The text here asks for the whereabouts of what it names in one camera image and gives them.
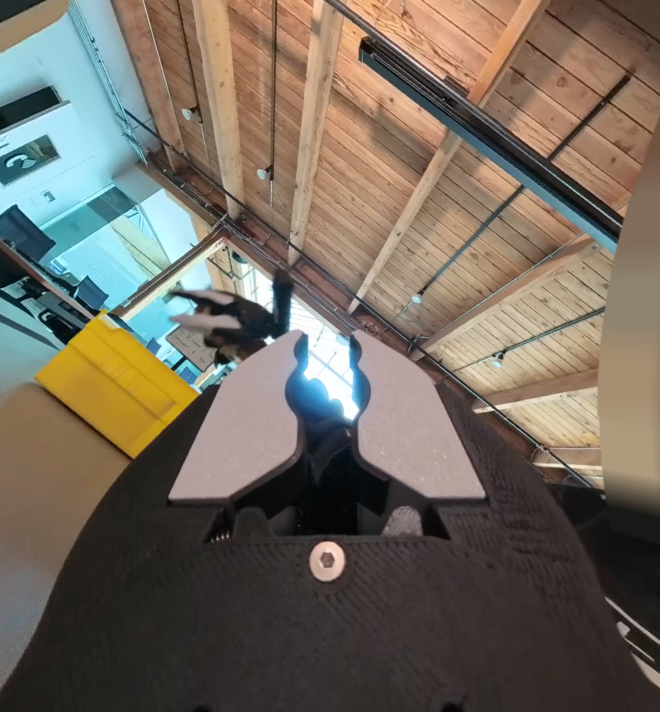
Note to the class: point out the black panel wooden frame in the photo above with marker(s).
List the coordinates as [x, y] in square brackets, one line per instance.
[2, 11]

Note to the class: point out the wooden office desk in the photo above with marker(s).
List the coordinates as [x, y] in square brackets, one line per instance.
[7, 247]

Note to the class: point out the black office chair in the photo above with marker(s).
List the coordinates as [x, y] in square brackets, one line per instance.
[21, 233]
[92, 293]

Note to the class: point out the person's left hand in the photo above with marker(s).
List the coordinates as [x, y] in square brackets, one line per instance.
[330, 439]

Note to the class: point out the yellow plastic bin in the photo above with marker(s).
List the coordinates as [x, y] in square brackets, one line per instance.
[113, 389]

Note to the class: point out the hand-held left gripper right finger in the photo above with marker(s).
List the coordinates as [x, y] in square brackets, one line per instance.
[419, 439]

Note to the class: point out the black ceiling track rail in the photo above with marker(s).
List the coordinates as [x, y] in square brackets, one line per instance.
[474, 131]

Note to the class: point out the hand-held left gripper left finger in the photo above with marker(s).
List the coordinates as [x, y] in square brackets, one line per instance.
[246, 439]

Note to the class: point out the dark framed wall sign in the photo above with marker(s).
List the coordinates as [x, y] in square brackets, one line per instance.
[21, 160]

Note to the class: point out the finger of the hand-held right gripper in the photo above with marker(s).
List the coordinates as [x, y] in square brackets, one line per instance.
[210, 297]
[196, 321]

